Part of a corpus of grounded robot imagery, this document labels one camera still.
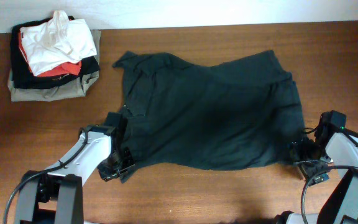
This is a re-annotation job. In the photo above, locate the grey folded garment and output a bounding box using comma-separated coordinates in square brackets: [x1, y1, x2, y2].
[7, 29, 102, 103]

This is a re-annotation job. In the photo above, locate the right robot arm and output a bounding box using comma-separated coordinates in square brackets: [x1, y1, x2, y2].
[272, 110, 358, 224]

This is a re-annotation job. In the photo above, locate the black folded garment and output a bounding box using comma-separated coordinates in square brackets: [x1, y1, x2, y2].
[10, 17, 100, 89]

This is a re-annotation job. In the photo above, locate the dark green t-shirt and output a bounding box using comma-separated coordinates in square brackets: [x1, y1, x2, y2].
[114, 50, 305, 170]

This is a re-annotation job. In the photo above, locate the white folded garment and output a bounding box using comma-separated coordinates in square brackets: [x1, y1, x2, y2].
[19, 11, 97, 77]

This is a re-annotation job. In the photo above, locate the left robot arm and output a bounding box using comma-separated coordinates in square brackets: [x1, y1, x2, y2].
[12, 112, 134, 224]

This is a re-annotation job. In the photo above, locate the red folded garment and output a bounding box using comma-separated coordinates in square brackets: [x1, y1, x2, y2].
[18, 33, 82, 77]

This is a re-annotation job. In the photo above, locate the right black cable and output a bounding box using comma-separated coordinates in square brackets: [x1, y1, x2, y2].
[300, 126, 358, 224]

